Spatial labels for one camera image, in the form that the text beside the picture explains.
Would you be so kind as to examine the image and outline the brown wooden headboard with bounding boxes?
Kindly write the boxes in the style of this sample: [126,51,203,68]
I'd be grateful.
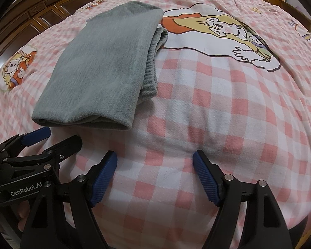
[0,0,99,66]

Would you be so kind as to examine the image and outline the pink checked cartoon blanket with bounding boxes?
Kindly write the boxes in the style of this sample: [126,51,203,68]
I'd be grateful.
[0,0,311,242]

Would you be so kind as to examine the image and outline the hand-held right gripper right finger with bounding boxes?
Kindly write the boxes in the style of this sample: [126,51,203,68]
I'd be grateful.
[192,150,293,249]

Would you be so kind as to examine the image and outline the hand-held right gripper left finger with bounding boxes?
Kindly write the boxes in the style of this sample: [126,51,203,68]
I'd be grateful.
[19,150,118,249]

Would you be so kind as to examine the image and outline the grey pants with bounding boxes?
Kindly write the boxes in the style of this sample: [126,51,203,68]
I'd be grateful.
[31,0,169,131]

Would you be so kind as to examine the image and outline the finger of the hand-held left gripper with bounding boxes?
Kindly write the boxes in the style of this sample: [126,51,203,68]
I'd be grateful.
[21,127,52,147]
[45,134,83,167]

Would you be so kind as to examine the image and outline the low wooden cabinet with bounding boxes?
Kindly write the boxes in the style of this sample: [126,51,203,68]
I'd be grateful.
[111,0,311,33]

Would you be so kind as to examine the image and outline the person's left hand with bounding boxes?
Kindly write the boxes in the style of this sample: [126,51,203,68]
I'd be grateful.
[16,203,29,229]

